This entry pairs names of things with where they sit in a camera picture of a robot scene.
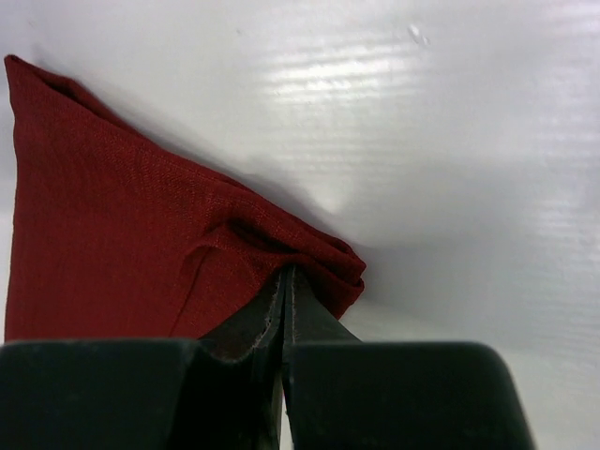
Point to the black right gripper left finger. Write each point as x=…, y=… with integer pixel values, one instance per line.
x=218, y=392

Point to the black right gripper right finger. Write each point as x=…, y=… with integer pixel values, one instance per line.
x=344, y=393

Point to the dark red cloth napkin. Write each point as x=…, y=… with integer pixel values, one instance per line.
x=116, y=237

